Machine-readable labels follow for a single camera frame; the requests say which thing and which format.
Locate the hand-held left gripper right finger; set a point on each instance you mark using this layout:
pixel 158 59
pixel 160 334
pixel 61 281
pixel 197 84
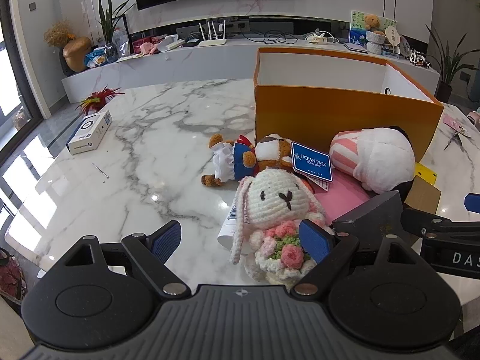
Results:
pixel 314 240

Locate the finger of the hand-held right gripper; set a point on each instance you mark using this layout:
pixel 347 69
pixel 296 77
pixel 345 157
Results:
pixel 425 220
pixel 472 201

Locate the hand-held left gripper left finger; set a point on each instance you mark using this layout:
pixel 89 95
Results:
pixel 165 240

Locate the small brown cardboard box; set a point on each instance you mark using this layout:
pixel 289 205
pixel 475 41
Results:
pixel 423 198

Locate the pink case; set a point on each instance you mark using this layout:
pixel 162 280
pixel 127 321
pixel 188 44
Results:
pixel 343 198

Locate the dark grey box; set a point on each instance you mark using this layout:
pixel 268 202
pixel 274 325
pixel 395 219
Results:
pixel 375 212

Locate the white crochet bunny doll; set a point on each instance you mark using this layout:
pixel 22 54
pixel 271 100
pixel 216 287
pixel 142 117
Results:
pixel 277 198

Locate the white tube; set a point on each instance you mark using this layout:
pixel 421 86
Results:
pixel 229 228

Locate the white pink striped plush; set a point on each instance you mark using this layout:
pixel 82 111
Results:
pixel 378 157

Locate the sailor red panda plush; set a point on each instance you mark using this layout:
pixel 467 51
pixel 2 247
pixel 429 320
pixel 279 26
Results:
pixel 243 155

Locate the orange cardboard box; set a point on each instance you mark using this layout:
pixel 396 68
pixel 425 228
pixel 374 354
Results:
pixel 337 112

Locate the blue hang tag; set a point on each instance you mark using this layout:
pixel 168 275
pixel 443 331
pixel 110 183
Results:
pixel 312 161

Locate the pink card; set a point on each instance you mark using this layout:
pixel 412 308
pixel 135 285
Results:
pixel 453 120

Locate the pink space heater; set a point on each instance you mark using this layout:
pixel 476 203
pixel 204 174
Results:
pixel 474 118

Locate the thin metal pin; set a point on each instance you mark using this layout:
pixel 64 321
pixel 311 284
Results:
pixel 100 170

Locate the white box with blue label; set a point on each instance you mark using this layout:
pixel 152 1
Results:
pixel 90 133

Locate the potted plant in black pot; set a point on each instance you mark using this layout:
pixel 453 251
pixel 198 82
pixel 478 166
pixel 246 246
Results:
pixel 446 67

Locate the black white cow figurine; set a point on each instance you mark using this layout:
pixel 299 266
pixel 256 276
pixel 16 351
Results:
pixel 419 59

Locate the red feather decoration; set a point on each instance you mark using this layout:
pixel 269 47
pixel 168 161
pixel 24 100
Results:
pixel 95 99

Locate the dark red patterned cloth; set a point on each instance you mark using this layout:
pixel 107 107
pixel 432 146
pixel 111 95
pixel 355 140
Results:
pixel 11 275

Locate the decorative plate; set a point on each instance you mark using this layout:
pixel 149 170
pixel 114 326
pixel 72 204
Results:
pixel 405 45

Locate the white woven basket stand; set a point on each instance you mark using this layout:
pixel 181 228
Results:
pixel 375 43

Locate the round paper fan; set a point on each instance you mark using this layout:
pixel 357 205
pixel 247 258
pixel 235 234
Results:
pixel 392 34

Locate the loose papers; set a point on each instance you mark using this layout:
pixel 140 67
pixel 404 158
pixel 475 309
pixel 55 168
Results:
pixel 129 57

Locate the silver laptop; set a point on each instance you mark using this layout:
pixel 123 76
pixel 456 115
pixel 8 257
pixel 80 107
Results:
pixel 355 47

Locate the white marble television cabinet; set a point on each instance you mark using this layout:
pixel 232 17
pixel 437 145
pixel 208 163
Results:
pixel 232 62

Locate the pink soft toy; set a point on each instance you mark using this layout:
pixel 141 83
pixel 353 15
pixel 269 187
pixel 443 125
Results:
pixel 148 48

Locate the blue snack bag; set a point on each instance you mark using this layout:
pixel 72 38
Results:
pixel 95 58

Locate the white tablet stand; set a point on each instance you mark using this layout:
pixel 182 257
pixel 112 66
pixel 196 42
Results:
pixel 170 43

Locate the small black box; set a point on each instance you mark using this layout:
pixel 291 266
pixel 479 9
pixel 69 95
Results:
pixel 190 43

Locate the red box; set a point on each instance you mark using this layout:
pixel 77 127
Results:
pixel 140 41

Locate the brown teddy bear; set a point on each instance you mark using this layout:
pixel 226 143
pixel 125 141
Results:
pixel 372 22

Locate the white router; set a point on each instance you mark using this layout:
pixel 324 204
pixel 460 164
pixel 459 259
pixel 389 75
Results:
pixel 212 41

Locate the golden brown vase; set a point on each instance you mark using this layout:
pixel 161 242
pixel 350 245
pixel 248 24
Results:
pixel 77 55

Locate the green plant in glass vase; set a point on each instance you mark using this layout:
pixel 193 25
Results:
pixel 109 26

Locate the dried flower bunch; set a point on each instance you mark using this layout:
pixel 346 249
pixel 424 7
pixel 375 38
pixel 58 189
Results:
pixel 59 33

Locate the black picture frame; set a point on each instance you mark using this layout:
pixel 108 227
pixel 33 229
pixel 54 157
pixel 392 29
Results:
pixel 125 26

